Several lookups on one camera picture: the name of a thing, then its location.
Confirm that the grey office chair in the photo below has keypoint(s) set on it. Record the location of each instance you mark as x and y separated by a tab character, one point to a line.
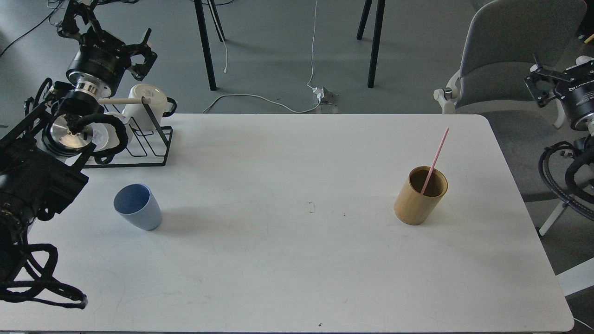
498	55

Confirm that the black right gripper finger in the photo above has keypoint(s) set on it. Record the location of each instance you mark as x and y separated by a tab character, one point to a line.
542	83

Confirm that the black wire cup rack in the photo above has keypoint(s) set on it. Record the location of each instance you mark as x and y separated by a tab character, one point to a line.
151	141

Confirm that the bamboo cylinder holder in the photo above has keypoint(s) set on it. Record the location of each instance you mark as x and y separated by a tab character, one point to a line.
416	200

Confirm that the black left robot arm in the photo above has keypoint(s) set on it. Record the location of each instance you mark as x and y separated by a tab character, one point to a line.
43	156

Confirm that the white mug on rack front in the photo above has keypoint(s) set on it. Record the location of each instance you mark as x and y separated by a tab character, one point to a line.
104	134

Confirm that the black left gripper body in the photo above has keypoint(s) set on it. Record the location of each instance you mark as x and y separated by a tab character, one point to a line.
99	61

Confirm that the black table leg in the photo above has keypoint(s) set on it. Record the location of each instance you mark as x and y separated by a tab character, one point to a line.
377	31
204	40

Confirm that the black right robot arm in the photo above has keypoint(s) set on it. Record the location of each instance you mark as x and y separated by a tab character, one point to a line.
585	157

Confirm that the pink chopstick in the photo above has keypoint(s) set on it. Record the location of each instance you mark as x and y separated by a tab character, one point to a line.
435	159

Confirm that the white power plug adapter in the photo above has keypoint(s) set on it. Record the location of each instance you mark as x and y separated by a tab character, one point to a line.
323	95

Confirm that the black table leg left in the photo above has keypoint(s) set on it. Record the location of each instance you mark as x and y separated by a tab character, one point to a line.
204	40

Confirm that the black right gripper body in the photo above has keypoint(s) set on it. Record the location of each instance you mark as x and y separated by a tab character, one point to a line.
575	90

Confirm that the blue plastic cup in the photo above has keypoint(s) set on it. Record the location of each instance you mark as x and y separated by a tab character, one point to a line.
137	205

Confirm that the black table leg right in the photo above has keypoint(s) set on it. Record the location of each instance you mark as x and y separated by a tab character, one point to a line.
377	31

